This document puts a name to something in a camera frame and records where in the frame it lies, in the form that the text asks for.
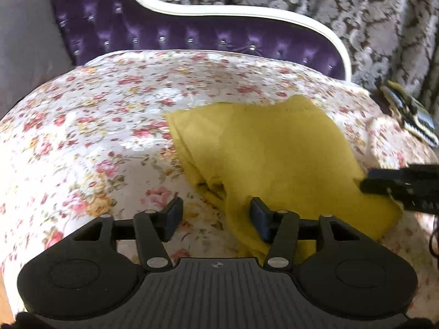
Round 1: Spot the grey pillow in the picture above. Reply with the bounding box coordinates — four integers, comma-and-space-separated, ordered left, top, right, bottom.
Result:
0, 0, 75, 120

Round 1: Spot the mustard yellow long-sleeve shirt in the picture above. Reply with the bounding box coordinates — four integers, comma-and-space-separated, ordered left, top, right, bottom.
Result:
165, 95, 403, 264

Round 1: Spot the grey brown damask curtain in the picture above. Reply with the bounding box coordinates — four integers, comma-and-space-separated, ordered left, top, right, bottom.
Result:
137, 0, 439, 110

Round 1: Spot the purple tufted headboard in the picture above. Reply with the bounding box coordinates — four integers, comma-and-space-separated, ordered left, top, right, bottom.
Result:
17, 0, 352, 81

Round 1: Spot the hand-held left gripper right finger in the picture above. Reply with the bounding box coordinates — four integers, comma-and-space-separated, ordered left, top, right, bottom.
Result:
249, 196, 366, 268

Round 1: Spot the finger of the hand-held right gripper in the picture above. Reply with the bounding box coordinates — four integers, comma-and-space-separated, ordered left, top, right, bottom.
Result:
358, 164, 439, 215

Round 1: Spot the floral printed blanket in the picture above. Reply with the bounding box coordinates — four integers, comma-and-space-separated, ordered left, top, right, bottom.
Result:
0, 50, 439, 316

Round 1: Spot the black yellow striped cloth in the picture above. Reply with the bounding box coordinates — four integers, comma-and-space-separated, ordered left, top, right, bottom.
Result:
379, 80, 439, 146

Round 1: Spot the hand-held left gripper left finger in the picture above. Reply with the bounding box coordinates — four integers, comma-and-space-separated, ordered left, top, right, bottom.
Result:
70, 196, 184, 271

